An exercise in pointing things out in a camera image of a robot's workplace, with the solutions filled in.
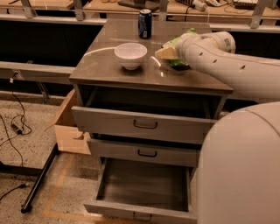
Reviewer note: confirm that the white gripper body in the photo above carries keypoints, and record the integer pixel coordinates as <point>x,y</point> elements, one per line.
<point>181,46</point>

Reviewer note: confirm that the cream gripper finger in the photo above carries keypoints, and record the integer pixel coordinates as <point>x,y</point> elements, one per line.
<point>168,53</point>

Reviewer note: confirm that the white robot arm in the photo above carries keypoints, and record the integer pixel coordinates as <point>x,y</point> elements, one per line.
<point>238,174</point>

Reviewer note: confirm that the grey drawer cabinet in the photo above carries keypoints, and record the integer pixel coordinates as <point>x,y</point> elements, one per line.
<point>154,87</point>

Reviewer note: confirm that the grey top drawer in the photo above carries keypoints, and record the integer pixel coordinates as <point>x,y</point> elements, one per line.
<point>169,128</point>

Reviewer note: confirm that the grey drawer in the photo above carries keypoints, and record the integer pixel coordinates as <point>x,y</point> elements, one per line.
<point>145,192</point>
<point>169,128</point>
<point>143,152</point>

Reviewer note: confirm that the grey middle drawer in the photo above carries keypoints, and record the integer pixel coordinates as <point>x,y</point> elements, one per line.
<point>143,152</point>

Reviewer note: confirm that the grey bottom drawer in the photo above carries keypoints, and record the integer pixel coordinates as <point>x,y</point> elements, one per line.
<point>145,192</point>

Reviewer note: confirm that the white ceramic bowl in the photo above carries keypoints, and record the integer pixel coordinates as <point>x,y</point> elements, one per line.
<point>130,55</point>

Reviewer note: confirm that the blue soda can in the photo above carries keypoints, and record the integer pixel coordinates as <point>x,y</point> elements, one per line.
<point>144,23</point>

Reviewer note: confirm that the cardboard box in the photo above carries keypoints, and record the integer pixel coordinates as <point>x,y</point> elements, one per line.
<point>68,137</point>

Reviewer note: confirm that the black metal floor bar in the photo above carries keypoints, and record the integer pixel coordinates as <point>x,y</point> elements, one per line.
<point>38,173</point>

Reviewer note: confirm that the grey metal shelf rail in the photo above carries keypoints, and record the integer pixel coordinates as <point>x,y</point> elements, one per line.
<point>35,72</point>

